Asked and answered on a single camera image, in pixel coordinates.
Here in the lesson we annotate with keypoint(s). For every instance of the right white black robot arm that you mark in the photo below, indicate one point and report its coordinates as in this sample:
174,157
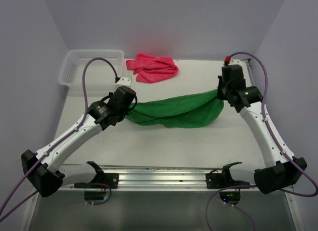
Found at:
280,170

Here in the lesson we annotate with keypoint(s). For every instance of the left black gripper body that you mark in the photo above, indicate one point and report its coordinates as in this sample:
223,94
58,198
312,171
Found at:
122,114

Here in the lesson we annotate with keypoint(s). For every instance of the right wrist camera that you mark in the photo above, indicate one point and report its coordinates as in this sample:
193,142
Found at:
227,60

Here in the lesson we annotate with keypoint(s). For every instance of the aluminium mounting rail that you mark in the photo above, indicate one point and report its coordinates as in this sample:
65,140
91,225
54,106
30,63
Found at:
140,178

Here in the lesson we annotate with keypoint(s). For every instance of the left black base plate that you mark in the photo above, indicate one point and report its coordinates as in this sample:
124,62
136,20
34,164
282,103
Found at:
110,179

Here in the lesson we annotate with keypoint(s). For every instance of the green towel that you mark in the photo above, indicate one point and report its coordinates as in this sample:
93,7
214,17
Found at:
187,111

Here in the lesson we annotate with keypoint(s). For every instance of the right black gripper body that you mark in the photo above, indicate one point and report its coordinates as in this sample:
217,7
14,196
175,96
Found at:
222,89

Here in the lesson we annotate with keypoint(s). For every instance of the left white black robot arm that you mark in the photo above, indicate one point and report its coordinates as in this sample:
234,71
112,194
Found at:
44,168

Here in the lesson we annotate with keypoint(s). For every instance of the white plastic basket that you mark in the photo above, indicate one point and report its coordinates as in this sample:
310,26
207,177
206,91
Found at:
99,74

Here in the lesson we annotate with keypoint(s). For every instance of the pink towel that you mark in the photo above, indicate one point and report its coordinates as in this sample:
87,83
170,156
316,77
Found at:
152,69

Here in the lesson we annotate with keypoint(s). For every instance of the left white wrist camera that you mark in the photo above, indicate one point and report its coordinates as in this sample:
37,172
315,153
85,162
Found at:
124,81

